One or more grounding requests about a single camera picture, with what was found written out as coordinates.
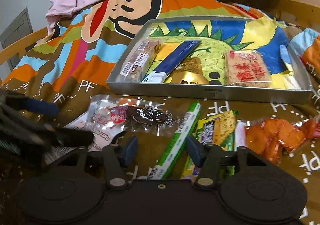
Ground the grey metal tray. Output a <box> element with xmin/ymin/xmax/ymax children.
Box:
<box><xmin>106</xmin><ymin>16</ymin><xmax>314</xmax><ymax>105</ymax></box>

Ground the grey door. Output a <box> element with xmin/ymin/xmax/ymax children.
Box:
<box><xmin>0</xmin><ymin>7</ymin><xmax>34</xmax><ymax>70</ymax></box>

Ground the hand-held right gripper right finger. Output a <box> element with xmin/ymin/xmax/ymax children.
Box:
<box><xmin>184</xmin><ymin>135</ymin><xmax>267</xmax><ymax>189</ymax></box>

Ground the printed monkey blanket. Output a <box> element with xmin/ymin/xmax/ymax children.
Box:
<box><xmin>0</xmin><ymin>0</ymin><xmax>320</xmax><ymax>225</ymax></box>

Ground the yellow green snack packet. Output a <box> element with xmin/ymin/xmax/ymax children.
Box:
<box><xmin>181</xmin><ymin>110</ymin><xmax>238</xmax><ymax>180</ymax></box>

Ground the clear nut bar packet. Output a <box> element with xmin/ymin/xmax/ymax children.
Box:
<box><xmin>119</xmin><ymin>38</ymin><xmax>163</xmax><ymax>83</ymax></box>

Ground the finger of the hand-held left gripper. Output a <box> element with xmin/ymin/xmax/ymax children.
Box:
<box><xmin>5</xmin><ymin>96</ymin><xmax>60</xmax><ymax>117</ymax></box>
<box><xmin>37</xmin><ymin>125</ymin><xmax>94</xmax><ymax>149</ymax></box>

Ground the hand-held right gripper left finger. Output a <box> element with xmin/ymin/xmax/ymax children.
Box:
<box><xmin>54</xmin><ymin>136</ymin><xmax>139</xmax><ymax>189</ymax></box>

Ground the orange snack packet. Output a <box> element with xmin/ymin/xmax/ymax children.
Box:
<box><xmin>244</xmin><ymin>116</ymin><xmax>320</xmax><ymax>165</ymax></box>

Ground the long blue snack packet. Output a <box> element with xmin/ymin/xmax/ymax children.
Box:
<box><xmin>141</xmin><ymin>40</ymin><xmax>202</xmax><ymax>83</ymax></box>

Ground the gold snack packet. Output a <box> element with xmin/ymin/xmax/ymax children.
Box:
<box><xmin>170</xmin><ymin>57</ymin><xmax>210</xmax><ymax>85</ymax></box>

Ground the white packet with red print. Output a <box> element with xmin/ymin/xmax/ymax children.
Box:
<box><xmin>42</xmin><ymin>112</ymin><xmax>125</xmax><ymax>165</ymax></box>

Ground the green stick packet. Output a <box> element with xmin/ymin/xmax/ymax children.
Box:
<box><xmin>147</xmin><ymin>101</ymin><xmax>202</xmax><ymax>180</ymax></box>

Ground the clear packet with dark snack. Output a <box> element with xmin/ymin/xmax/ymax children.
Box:
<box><xmin>89</xmin><ymin>95</ymin><xmax>180</xmax><ymax>137</ymax></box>

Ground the rice cracker packet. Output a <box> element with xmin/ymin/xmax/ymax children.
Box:
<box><xmin>223</xmin><ymin>49</ymin><xmax>273</xmax><ymax>87</ymax></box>

